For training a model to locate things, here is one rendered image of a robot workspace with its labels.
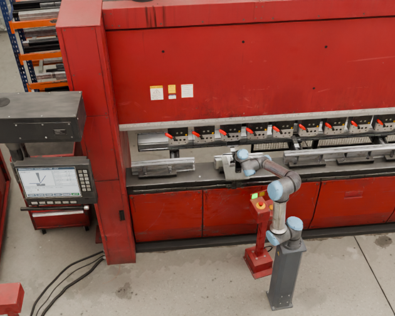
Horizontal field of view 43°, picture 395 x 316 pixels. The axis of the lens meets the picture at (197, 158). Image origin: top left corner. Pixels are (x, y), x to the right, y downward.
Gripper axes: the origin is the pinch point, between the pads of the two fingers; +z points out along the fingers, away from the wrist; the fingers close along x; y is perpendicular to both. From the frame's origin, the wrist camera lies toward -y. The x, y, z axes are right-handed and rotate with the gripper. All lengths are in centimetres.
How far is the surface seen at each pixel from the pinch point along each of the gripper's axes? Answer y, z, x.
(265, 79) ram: 51, -46, -19
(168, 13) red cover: 85, -86, 46
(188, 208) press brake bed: -29, 39, 36
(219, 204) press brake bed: -28.9, 36.8, 10.8
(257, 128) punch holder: 23.1, -11.5, -17.4
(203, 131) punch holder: 24.3, -10.5, 23.2
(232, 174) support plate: -8.5, -1.1, 3.6
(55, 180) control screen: -7, -59, 124
